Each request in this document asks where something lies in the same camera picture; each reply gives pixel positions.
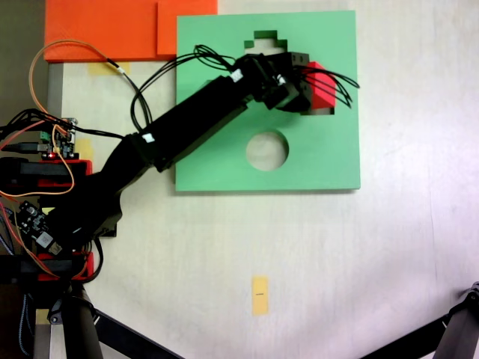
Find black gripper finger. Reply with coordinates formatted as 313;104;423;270
295;82;313;115
287;52;312;72

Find red square block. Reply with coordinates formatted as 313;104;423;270
303;61;338;117

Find yellow tape square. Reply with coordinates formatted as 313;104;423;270
75;138;95;162

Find green shape sorting board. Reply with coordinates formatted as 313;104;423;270
174;10;362;195

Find yellow tape strip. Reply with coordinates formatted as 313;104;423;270
88;60;132;77

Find large orange flat slab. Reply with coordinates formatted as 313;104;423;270
43;0;159;63

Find yellow tape label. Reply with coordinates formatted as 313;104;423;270
251;274;271;317

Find motor driver circuit board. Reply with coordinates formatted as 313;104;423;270
38;117;80;162

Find black table clamp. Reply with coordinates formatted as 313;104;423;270
0;257;74;283
0;156;74;181

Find black power circuit board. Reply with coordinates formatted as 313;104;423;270
16;199;65;257

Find black tripod leg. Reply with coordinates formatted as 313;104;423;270
46;283;185;359
358;280;479;359

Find black gripper servo cables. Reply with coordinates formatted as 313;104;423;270
295;64;361;111

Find black elbow servo cables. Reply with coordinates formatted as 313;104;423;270
129;43;241;134

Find black cable with white connector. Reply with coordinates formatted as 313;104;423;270
106;57;155;134

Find red printed base mount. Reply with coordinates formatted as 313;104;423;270
37;158;94;188
37;251;95;282

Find long orange wire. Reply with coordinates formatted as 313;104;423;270
28;38;113;125

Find black USB cable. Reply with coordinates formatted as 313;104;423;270
0;141;43;154

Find black white braided cable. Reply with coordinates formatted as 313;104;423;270
17;292;32;358

